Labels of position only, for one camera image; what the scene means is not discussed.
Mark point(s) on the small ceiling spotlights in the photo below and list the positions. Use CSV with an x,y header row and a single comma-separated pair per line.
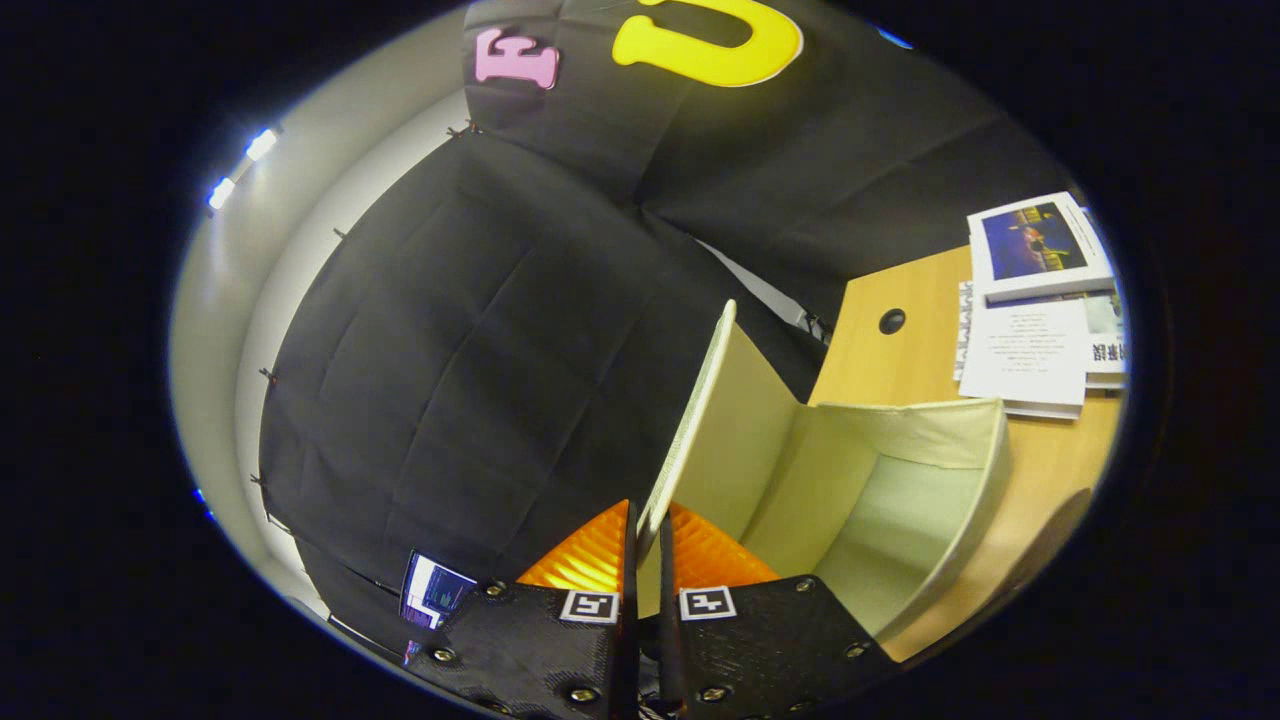
x,y
260,145

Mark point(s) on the green fabric storage box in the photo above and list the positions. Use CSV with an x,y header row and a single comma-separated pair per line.
x,y
900,520

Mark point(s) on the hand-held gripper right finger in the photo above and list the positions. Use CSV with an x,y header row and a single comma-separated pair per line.
x,y
668,640

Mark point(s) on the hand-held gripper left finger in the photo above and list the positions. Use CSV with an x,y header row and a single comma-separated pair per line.
x,y
630,660

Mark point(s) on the white book blue photo cover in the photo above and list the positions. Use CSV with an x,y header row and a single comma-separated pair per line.
x,y
1035,240

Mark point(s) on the white book text cover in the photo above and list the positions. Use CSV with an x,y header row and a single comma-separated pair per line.
x,y
1025,350

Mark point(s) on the computer monitor screen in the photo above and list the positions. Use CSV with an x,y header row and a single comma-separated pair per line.
x,y
435,590

